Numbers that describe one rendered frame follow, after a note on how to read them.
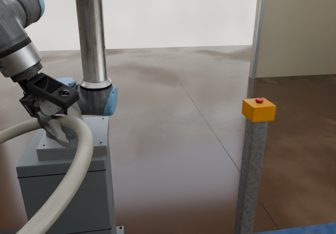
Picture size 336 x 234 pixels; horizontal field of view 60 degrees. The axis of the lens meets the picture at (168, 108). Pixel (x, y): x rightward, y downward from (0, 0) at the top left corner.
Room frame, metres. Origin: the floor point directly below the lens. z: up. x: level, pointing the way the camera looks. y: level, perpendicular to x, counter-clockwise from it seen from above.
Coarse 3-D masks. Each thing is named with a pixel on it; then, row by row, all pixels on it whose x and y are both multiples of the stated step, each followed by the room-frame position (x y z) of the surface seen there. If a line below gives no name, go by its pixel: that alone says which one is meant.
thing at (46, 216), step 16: (16, 128) 0.68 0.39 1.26; (32, 128) 0.68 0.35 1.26; (80, 128) 0.55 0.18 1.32; (80, 144) 0.48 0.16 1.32; (80, 160) 0.44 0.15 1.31; (64, 176) 0.40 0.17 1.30; (80, 176) 0.41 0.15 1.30; (64, 192) 0.37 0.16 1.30; (48, 208) 0.34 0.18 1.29; (64, 208) 0.36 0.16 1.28; (32, 224) 0.32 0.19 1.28; (48, 224) 0.33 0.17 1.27
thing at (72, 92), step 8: (40, 72) 0.65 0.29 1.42; (32, 80) 0.62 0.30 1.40; (40, 80) 0.62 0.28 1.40; (48, 80) 0.62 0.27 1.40; (56, 80) 0.63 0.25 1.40; (32, 88) 0.61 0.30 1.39; (40, 88) 0.60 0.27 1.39; (48, 88) 0.60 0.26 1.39; (56, 88) 0.60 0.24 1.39; (64, 88) 0.60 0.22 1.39; (72, 88) 0.61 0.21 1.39; (48, 96) 0.59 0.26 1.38; (56, 96) 0.58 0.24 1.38; (64, 96) 0.58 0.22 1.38; (72, 96) 0.59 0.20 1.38; (56, 104) 0.58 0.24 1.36; (64, 104) 0.57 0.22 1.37
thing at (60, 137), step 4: (52, 120) 0.62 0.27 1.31; (56, 120) 0.63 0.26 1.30; (52, 124) 0.62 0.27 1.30; (56, 124) 0.62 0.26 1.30; (60, 124) 0.63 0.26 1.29; (52, 128) 0.61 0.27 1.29; (56, 128) 0.62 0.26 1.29; (60, 128) 0.63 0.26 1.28; (56, 132) 0.62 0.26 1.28; (60, 132) 0.62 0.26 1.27; (52, 136) 0.61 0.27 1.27; (56, 136) 0.61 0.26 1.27; (60, 136) 0.62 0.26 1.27; (64, 136) 0.63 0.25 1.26; (56, 140) 0.62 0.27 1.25; (60, 140) 0.62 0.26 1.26; (64, 140) 0.62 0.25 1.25; (68, 140) 0.63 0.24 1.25; (64, 144) 0.63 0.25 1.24; (68, 144) 0.63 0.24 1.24
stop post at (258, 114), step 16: (256, 112) 1.27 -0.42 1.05; (272, 112) 1.29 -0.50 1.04; (256, 128) 1.30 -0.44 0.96; (256, 144) 1.30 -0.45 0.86; (256, 160) 1.30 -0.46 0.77; (240, 176) 1.36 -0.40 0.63; (256, 176) 1.31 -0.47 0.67; (240, 192) 1.34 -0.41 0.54; (256, 192) 1.31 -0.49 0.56; (240, 208) 1.32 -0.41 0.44; (240, 224) 1.30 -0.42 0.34
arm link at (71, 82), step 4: (60, 80) 1.35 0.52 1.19; (64, 80) 1.35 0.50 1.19; (68, 80) 1.35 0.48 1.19; (72, 80) 1.34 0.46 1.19; (68, 84) 1.30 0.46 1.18; (72, 84) 1.31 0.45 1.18; (76, 84) 1.34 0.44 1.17; (76, 88) 1.31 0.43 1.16; (56, 112) 1.27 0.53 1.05; (60, 112) 1.27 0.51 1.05
